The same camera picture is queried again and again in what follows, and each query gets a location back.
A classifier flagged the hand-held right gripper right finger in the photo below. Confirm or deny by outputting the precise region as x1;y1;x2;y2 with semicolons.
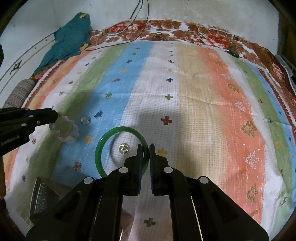
149;143;270;241

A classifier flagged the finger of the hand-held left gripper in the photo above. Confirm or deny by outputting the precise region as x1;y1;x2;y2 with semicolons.
0;122;38;142
0;108;59;127

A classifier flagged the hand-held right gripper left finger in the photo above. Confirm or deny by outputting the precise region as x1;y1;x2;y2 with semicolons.
25;144;144;241

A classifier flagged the pale pink bead bracelet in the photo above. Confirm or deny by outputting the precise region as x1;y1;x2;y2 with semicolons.
49;112;80;142

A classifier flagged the green jade bangle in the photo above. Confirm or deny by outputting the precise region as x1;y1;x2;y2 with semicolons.
95;126;151;179

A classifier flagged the silver metal tin box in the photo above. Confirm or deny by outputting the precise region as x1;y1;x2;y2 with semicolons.
30;176;73;224

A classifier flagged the grey striped pillow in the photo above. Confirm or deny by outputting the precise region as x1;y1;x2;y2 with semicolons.
2;79;36;109

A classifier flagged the pastel striped blanket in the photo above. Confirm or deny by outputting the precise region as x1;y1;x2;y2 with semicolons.
5;39;296;241

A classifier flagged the teal cloth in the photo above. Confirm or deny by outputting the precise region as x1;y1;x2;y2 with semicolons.
34;12;93;74

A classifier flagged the black cable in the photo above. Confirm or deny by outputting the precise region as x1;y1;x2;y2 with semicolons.
84;0;149;52

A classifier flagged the grey cable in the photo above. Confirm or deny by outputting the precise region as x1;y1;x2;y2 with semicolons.
102;0;145;37

